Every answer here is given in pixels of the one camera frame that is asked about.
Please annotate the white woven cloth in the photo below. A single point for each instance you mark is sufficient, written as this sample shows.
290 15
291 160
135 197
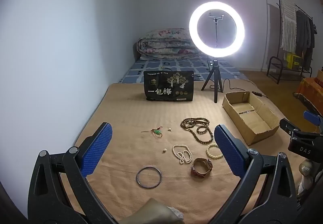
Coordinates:
289 24

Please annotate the black tripod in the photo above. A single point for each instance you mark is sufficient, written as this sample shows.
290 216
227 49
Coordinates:
215 80

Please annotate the person's right hand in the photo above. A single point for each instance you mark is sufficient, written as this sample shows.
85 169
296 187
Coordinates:
305 172

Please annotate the folded floral quilt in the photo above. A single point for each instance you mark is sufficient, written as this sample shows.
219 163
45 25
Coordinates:
164 45

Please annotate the olive cloth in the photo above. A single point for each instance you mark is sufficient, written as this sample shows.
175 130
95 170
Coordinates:
154 212

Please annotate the dark hanging clothes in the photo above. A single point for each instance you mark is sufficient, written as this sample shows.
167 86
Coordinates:
305 34

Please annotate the metal bangle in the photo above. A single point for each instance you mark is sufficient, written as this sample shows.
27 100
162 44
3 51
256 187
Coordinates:
137 181

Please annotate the brown leather watch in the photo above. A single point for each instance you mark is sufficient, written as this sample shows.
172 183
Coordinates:
199 173

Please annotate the black clothes rack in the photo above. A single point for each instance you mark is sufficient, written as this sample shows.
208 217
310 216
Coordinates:
272 61

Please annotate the yellow box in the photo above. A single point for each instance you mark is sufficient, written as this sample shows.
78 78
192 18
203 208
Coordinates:
294 60

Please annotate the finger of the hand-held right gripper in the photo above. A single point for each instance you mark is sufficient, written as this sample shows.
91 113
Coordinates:
313 117
289 126

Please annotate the orange cloth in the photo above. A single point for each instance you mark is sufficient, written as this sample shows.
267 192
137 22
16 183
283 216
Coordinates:
310 90

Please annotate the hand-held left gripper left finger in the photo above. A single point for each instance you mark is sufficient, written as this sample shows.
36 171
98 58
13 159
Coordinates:
98 148

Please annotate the cardboard box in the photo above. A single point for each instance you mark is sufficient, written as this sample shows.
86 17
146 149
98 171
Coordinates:
262 128

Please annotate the black snack bag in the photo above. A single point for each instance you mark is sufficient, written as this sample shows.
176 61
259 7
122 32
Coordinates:
167 86

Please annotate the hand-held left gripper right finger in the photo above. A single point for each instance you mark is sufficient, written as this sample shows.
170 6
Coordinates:
228 148

